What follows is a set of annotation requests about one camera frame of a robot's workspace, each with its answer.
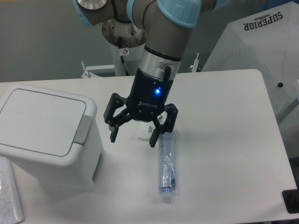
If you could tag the white superior umbrella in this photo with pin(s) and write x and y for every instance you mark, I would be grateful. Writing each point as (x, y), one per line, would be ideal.
(269, 42)

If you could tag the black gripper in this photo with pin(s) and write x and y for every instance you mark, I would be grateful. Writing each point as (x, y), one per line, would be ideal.
(148, 98)

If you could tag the black device at edge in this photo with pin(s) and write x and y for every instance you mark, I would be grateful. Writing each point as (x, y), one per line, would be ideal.
(291, 200)

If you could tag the crumpled white plastic wrapper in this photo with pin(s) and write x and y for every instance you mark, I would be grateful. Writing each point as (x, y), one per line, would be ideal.
(145, 129)

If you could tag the white metal mounting bracket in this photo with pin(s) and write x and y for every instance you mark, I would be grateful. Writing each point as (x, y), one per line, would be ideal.
(106, 70)

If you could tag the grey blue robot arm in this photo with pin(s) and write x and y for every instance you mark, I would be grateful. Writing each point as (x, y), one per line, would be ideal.
(168, 25)

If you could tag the white lidded trash can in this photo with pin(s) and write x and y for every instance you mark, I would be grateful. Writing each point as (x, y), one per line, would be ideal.
(51, 134)

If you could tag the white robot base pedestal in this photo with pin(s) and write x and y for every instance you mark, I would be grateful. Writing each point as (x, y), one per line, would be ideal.
(130, 56)

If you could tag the crushed clear plastic bottle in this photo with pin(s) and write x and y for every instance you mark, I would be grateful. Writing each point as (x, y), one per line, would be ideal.
(167, 165)

